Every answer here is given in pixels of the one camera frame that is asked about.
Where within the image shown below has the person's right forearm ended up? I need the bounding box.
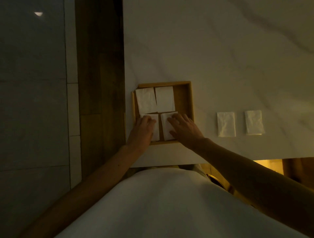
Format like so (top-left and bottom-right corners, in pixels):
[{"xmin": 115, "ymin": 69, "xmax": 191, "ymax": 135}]
[{"xmin": 194, "ymin": 138, "xmax": 314, "ymax": 237}]

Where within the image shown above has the person's right hand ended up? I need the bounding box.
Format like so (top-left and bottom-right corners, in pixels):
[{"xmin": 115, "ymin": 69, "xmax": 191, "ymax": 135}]
[{"xmin": 167, "ymin": 113, "xmax": 205, "ymax": 150}]

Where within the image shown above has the person's white shirt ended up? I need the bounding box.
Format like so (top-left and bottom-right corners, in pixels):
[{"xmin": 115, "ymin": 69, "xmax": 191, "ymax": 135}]
[{"xmin": 55, "ymin": 166, "xmax": 310, "ymax": 238}]

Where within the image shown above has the person's left hand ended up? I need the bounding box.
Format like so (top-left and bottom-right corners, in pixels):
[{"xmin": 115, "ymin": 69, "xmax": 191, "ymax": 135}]
[{"xmin": 126, "ymin": 115, "xmax": 157, "ymax": 154}]

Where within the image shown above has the person's left forearm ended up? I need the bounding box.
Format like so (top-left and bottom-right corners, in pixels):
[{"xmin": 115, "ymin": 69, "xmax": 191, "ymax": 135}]
[{"xmin": 19, "ymin": 145, "xmax": 146, "ymax": 238}]

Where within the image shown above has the white napkin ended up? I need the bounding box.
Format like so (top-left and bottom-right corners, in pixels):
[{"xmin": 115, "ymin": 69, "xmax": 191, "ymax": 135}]
[
  {"xmin": 244, "ymin": 110, "xmax": 265, "ymax": 136},
  {"xmin": 155, "ymin": 86, "xmax": 176, "ymax": 113},
  {"xmin": 141, "ymin": 113, "xmax": 160, "ymax": 142},
  {"xmin": 217, "ymin": 112, "xmax": 236, "ymax": 138},
  {"xmin": 160, "ymin": 111, "xmax": 180, "ymax": 141},
  {"xmin": 135, "ymin": 87, "xmax": 157, "ymax": 115}
]

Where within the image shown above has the wooden tray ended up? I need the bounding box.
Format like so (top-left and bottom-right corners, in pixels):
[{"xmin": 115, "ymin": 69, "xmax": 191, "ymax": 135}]
[{"xmin": 131, "ymin": 81, "xmax": 194, "ymax": 145}]

